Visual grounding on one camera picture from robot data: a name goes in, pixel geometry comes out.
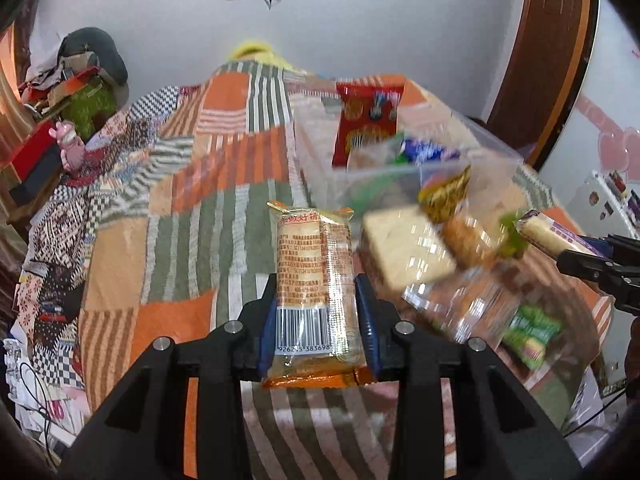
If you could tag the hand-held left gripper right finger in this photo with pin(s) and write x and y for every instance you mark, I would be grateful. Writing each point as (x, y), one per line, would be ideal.
(369, 325)

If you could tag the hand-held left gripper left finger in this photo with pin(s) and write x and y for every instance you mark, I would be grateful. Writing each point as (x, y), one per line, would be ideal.
(268, 325)

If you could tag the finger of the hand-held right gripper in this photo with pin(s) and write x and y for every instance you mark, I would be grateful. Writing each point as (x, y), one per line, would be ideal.
(622, 247)
(595, 267)

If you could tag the purple white cracker packet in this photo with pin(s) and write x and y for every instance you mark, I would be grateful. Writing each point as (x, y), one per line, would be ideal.
(547, 232)

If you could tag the orange clear biscuit packet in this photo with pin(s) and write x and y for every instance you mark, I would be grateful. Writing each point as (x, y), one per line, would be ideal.
(312, 280)

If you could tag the clear plastic storage box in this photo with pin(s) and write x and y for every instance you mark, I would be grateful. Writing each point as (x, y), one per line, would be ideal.
(320, 160)

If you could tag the clear sliced bread packet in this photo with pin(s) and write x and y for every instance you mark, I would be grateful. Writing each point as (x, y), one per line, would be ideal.
(407, 247)

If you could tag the green snack packet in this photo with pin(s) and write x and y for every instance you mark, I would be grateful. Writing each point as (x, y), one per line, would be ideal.
(531, 329)

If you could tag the white cabinet with pink bow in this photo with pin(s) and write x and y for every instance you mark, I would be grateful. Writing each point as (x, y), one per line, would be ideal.
(607, 125)

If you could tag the brown biscuit packet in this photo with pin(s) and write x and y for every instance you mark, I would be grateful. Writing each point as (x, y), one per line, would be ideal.
(470, 239)

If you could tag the patchwork blanket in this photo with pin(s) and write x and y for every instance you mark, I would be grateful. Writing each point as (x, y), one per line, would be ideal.
(190, 200)

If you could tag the yellow snack packet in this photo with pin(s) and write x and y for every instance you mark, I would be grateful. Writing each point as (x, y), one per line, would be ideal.
(445, 194)

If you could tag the blue snack packet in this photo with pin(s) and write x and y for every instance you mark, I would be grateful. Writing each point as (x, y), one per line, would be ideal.
(425, 151)

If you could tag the red snack packet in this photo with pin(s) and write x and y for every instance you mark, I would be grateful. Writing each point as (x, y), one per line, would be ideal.
(367, 120)

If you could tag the pink toy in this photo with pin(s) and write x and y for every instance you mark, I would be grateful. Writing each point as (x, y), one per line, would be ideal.
(70, 147)

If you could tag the yellow cloth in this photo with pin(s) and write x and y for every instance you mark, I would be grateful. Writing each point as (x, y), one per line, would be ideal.
(257, 54)

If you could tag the red black box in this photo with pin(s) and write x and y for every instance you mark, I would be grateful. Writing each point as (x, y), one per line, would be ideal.
(35, 160)

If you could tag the pile of clothes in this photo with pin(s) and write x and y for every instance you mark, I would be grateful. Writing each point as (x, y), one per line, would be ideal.
(82, 67)

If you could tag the brown wooden door frame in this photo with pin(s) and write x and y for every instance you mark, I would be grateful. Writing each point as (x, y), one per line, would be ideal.
(540, 60)

